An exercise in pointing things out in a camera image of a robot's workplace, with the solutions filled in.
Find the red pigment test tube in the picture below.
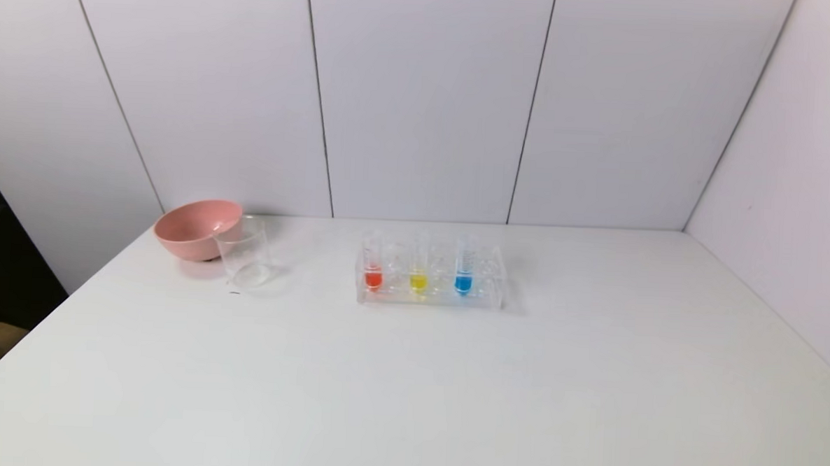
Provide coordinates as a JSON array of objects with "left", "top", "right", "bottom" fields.
[{"left": 360, "top": 231, "right": 386, "bottom": 292}]

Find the yellow pigment test tube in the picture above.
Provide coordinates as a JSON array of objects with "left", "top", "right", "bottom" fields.
[{"left": 407, "top": 232, "right": 432, "bottom": 295}]

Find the blue pigment test tube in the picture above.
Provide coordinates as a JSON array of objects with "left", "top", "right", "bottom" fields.
[{"left": 453, "top": 234, "right": 477, "bottom": 297}]

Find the clear acrylic test tube rack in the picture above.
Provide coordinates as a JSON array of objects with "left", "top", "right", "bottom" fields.
[{"left": 353, "top": 237, "right": 508, "bottom": 312}]

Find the clear glass beaker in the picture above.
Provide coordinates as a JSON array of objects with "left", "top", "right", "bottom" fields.
[{"left": 211, "top": 214, "right": 276, "bottom": 290}]

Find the pink plastic bowl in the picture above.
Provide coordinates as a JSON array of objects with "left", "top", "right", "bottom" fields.
[{"left": 152, "top": 197, "right": 244, "bottom": 264}]

